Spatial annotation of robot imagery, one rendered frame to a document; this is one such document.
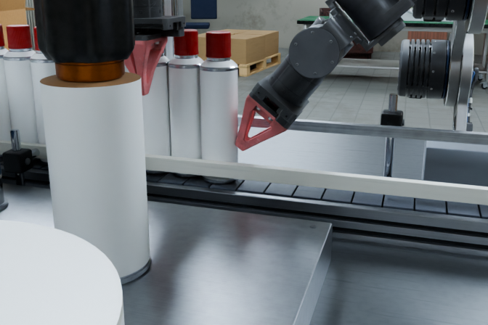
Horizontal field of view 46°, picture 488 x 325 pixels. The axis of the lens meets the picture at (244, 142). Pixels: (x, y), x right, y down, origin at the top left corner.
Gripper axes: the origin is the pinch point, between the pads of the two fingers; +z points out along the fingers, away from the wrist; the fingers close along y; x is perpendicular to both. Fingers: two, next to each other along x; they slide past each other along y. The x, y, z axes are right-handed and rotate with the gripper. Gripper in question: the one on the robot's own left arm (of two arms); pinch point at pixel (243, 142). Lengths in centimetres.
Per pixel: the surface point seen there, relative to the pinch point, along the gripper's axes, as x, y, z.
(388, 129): 13.6, -2.9, -13.6
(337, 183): 12.7, 4.3, -5.6
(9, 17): -111, -130, 74
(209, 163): -1.6, 3.8, 4.1
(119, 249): -1.1, 30.3, 4.2
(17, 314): 0, 56, -10
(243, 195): 4.7, 5.0, 3.8
